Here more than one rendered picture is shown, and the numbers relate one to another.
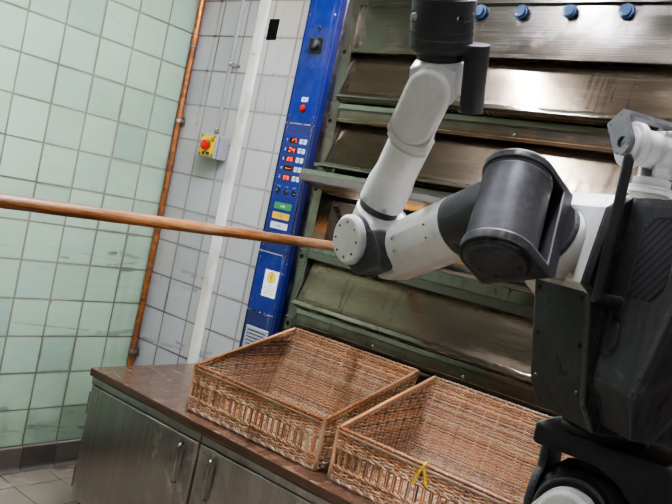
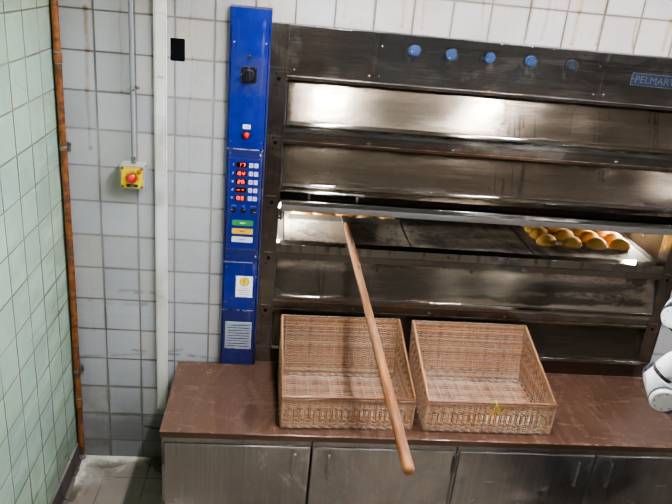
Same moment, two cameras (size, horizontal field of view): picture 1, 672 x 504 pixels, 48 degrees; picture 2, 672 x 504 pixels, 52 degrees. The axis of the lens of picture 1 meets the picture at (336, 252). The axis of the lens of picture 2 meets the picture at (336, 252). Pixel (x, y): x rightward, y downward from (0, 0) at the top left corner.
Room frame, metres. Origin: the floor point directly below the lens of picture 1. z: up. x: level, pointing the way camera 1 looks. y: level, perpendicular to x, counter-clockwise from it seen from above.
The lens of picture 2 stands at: (0.62, 1.85, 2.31)
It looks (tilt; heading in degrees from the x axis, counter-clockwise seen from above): 22 degrees down; 316
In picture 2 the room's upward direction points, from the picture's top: 6 degrees clockwise
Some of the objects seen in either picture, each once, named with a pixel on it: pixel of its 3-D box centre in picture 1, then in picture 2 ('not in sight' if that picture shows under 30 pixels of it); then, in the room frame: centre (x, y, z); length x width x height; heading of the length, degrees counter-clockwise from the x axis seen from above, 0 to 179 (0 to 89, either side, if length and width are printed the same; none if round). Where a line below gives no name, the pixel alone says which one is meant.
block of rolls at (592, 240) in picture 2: not in sight; (564, 223); (2.24, -1.34, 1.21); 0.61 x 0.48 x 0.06; 142
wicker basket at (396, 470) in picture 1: (464, 456); (477, 374); (2.03, -0.46, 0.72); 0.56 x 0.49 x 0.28; 52
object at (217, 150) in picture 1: (213, 146); (133, 175); (3.15, 0.59, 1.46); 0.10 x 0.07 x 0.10; 52
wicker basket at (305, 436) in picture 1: (303, 389); (343, 369); (2.40, 0.01, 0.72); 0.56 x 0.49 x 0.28; 53
